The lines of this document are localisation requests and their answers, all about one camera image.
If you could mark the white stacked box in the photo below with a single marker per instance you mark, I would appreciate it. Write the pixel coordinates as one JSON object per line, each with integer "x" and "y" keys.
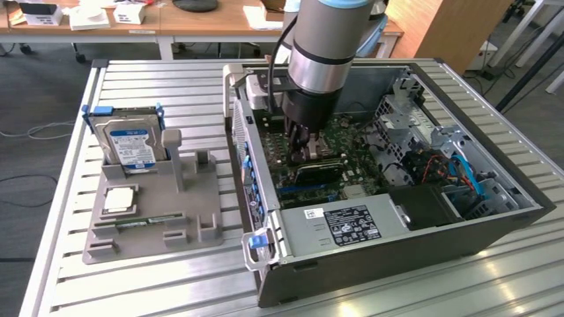
{"x": 88, "y": 20}

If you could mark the white box with black top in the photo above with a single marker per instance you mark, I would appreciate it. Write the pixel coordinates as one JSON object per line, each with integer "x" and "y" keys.
{"x": 41, "y": 16}

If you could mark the silver chipset heatsink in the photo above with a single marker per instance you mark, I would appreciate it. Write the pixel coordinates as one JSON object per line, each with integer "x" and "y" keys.
{"x": 355, "y": 191}

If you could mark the blue card retainer clip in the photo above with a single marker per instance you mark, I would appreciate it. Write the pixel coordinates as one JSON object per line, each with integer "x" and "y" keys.
{"x": 259, "y": 208}
{"x": 249, "y": 176}
{"x": 253, "y": 191}
{"x": 245, "y": 162}

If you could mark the black Nvidia graphics card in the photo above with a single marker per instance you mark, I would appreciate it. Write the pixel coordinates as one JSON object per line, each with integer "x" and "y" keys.
{"x": 319, "y": 175}

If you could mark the spare green RAM stick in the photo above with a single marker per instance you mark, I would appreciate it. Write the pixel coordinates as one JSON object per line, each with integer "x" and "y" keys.
{"x": 149, "y": 220}

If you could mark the grey power supply unit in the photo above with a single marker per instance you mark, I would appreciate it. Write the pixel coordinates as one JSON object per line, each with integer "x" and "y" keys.
{"x": 299, "y": 228}

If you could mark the hard disk with blue caddy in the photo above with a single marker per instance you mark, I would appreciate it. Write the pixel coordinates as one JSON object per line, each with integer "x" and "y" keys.
{"x": 128, "y": 145}

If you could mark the grey parts rack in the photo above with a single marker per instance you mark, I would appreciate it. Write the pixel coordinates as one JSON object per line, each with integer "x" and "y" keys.
{"x": 159, "y": 204}

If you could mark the white floor box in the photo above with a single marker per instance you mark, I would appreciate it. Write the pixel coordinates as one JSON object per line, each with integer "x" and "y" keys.
{"x": 487, "y": 53}

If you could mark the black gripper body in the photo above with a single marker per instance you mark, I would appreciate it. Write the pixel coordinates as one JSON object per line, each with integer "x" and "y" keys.
{"x": 308, "y": 109}

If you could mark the white paper stack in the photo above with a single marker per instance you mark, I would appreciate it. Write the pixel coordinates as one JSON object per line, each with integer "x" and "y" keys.
{"x": 260, "y": 20}

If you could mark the wooden desk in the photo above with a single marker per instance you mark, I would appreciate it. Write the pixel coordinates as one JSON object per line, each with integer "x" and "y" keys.
{"x": 197, "y": 23}

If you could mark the brown cardboard box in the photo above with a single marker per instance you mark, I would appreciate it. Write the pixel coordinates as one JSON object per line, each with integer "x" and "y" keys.
{"x": 273, "y": 5}

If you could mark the white printed box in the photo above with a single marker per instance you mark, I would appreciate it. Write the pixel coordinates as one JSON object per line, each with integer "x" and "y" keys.
{"x": 128, "y": 14}

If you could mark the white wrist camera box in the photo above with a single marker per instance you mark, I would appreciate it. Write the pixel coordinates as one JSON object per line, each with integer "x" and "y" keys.
{"x": 260, "y": 94}

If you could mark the metal disk bay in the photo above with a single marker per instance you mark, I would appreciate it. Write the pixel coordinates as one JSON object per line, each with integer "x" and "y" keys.
{"x": 497, "y": 198}

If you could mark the wooden cabinet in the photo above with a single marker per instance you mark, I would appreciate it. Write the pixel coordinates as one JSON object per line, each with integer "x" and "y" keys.
{"x": 453, "y": 33}

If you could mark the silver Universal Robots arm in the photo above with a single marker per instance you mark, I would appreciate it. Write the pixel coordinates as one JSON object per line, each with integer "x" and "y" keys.
{"x": 321, "y": 39}

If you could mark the orange packet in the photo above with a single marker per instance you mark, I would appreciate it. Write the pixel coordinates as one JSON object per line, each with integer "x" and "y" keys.
{"x": 17, "y": 16}

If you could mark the white desk frame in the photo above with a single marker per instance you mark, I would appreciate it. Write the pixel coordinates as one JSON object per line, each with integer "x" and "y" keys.
{"x": 556, "y": 79}

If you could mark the blue case latch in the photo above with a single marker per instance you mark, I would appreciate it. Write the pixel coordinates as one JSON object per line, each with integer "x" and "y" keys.
{"x": 256, "y": 241}

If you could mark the spare silver CPU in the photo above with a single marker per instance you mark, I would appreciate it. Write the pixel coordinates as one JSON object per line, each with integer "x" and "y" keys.
{"x": 117, "y": 199}

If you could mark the black fan duct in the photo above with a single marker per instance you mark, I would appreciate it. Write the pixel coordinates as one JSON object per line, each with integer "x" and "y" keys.
{"x": 423, "y": 208}

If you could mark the green motherboard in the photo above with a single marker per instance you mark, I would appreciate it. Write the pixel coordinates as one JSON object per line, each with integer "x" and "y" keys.
{"x": 352, "y": 148}

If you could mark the black round base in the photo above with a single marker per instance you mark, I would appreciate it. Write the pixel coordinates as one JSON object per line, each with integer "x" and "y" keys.
{"x": 196, "y": 5}

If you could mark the open black PC case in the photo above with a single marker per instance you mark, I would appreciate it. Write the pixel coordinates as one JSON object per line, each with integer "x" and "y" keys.
{"x": 396, "y": 264}

